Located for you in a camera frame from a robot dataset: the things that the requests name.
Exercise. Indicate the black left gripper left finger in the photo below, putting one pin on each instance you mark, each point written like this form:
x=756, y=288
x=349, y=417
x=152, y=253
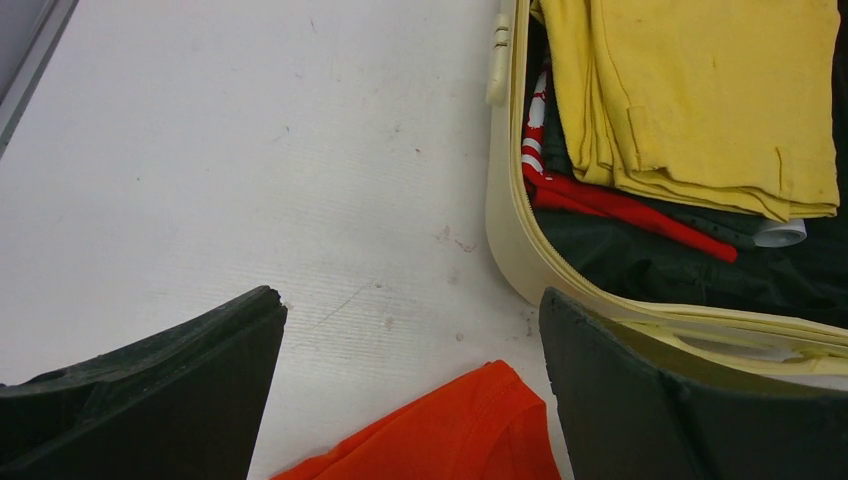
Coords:
x=185, y=403

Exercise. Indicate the dark grey dotted cloth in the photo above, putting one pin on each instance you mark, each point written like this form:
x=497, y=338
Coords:
x=734, y=229

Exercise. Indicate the yellow t-shirt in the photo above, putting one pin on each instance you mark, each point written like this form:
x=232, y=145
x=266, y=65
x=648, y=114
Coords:
x=717, y=104

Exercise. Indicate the yellow suitcase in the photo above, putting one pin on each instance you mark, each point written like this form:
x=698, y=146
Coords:
x=763, y=344

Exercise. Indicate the red printed t-shirt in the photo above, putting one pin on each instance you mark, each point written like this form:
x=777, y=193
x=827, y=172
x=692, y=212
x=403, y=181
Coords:
x=548, y=190

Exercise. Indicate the orange t-shirt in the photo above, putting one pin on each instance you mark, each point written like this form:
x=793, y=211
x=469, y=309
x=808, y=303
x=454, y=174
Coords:
x=485, y=424

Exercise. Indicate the white spray bottle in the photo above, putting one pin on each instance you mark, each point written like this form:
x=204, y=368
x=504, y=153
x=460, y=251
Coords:
x=772, y=234

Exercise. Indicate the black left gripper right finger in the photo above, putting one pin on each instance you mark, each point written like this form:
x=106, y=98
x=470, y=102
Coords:
x=632, y=407

